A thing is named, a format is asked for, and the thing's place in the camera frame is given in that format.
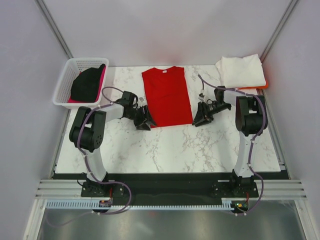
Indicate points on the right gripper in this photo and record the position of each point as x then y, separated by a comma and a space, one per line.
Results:
202, 117

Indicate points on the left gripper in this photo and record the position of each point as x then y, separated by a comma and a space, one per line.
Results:
143, 118

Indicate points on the red t-shirt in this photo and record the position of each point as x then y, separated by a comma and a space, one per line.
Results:
167, 96

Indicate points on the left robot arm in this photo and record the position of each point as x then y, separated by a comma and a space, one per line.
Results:
87, 135

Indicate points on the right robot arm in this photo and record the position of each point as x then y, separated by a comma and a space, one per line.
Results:
250, 121

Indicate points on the pink t-shirt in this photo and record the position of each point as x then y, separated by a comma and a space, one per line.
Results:
101, 80

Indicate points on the folded white t-shirt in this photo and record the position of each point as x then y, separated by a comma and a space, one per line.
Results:
233, 70

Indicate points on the black t-shirt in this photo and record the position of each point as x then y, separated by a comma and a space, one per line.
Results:
86, 85

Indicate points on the folded orange t-shirt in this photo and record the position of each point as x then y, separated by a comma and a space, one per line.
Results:
253, 84

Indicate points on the white plastic basket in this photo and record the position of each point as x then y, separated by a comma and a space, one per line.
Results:
72, 68

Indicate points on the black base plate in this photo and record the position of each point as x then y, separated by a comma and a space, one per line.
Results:
168, 188

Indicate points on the white slotted cable duct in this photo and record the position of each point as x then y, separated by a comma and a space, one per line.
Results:
96, 204

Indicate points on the aluminium rail frame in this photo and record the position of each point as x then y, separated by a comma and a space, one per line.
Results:
188, 152

